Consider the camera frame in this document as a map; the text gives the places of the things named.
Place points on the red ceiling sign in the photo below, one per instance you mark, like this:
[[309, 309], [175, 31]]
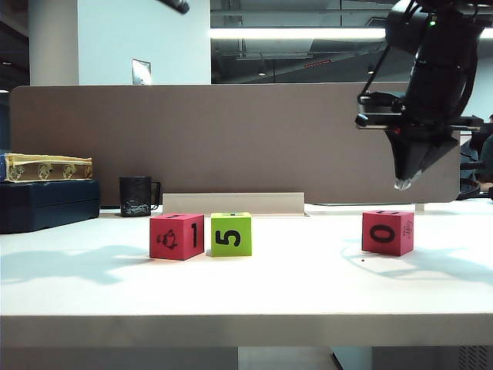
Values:
[[317, 64]]

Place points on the black office chair headrest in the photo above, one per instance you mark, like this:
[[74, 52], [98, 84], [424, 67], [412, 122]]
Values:
[[479, 140]]

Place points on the dark blue case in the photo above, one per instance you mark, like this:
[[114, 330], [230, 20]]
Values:
[[46, 204]]

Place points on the long ceiling light strip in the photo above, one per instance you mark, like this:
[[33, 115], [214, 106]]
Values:
[[308, 33]]

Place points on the grey vented under-desk panel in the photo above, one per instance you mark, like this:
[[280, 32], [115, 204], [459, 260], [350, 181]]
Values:
[[431, 358]]

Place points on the seated person in background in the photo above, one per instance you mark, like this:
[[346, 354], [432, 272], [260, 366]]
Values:
[[469, 158]]

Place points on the pink block with 0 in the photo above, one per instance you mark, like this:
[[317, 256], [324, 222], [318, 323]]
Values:
[[385, 235]]

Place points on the silver wall plaque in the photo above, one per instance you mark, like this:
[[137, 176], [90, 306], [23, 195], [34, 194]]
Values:
[[140, 72]]

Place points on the white divider foot bracket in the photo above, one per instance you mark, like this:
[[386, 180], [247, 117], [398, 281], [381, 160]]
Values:
[[419, 208]]

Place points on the green block with 5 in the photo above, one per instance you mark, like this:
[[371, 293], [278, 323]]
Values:
[[231, 236]]

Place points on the brown desk divider panel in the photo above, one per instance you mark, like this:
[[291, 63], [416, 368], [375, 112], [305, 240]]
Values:
[[231, 142]]

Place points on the small black ceiling lamp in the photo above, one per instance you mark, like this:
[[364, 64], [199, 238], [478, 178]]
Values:
[[369, 71]]

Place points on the black mug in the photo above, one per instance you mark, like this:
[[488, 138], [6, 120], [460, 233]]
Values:
[[135, 196]]

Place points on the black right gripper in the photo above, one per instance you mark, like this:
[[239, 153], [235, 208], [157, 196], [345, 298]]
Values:
[[423, 125]]

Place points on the pink block with 1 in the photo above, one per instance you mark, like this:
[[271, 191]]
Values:
[[173, 239]]

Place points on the yellow patterned box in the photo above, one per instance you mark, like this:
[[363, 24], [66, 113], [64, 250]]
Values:
[[46, 169]]

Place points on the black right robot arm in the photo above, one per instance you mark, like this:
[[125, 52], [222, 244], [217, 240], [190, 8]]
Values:
[[439, 69]]

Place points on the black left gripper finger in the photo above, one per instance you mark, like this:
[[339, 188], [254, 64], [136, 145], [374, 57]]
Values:
[[179, 4]]

